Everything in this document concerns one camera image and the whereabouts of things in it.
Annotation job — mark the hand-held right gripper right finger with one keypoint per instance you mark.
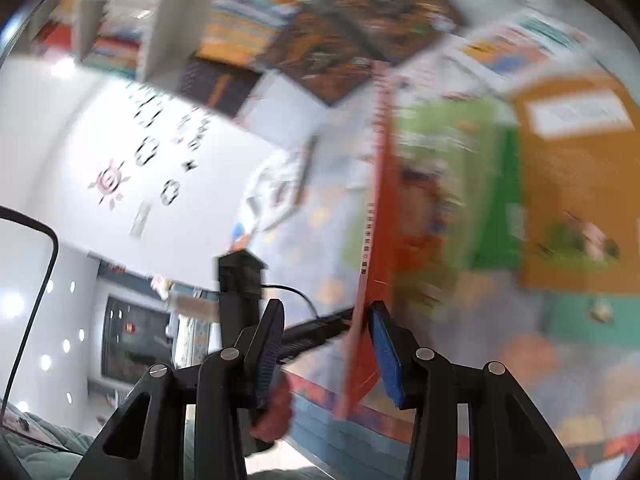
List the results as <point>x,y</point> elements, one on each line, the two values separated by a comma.
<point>387,360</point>

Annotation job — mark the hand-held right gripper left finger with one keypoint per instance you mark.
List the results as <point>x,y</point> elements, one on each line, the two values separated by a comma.
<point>270,355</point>

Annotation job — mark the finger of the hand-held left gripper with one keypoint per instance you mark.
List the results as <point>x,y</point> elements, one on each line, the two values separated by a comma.
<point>320,332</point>

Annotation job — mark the red book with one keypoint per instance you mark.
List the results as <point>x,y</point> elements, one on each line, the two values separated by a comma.
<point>380,210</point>

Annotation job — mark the stacks of orange blue shelf books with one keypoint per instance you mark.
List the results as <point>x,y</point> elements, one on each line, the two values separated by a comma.
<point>240,20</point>

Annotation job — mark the person's left hand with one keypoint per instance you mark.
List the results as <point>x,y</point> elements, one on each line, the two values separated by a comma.
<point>275,420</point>

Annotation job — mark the white book blue orange cover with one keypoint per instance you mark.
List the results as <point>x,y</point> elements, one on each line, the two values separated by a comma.
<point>270,195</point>

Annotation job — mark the dark glass door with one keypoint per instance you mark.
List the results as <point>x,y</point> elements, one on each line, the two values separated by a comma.
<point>135,355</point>

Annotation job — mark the dark book set orange stripes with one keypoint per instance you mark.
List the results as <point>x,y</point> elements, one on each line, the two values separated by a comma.
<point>210,85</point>

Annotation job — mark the recessed ceiling lights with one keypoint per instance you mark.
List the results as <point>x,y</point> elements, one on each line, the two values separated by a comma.
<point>12,305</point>

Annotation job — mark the light green picture book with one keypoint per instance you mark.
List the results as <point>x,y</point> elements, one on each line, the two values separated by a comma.
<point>460,135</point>

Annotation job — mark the dark brown ornate book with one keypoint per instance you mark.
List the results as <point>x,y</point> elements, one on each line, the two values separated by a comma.
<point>395,5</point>
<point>320,60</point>

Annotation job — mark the person's grey-green quilted jacket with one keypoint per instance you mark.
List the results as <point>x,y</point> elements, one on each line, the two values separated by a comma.
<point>40,440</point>

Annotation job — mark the orange book with white label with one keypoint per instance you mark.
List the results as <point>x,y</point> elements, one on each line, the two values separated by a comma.
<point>575,185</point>

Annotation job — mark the white bookshelf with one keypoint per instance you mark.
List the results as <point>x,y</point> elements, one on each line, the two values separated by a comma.
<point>170,10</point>

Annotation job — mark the white illustrated book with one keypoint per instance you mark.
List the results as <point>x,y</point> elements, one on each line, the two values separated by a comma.
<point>520,45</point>

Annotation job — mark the pink sun wall decal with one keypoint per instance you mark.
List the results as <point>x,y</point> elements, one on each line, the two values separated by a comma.
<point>107,180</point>

